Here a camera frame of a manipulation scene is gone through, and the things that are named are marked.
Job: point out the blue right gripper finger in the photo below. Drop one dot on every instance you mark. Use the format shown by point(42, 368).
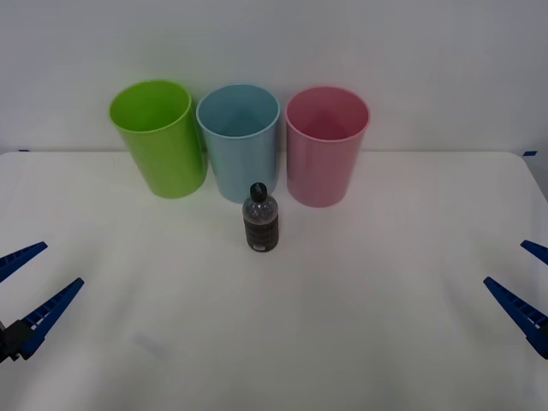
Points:
point(537, 250)
point(520, 306)

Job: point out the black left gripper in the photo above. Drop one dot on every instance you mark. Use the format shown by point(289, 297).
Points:
point(5, 344)

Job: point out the dark bottle with black cap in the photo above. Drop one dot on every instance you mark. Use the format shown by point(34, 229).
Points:
point(261, 227)

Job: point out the green plastic bin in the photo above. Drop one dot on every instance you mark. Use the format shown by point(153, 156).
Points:
point(171, 162)

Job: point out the pink plastic bin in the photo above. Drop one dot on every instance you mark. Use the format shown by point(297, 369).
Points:
point(319, 171)

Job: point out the pale blue plastic bin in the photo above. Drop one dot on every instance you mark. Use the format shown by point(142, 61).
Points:
point(244, 167)

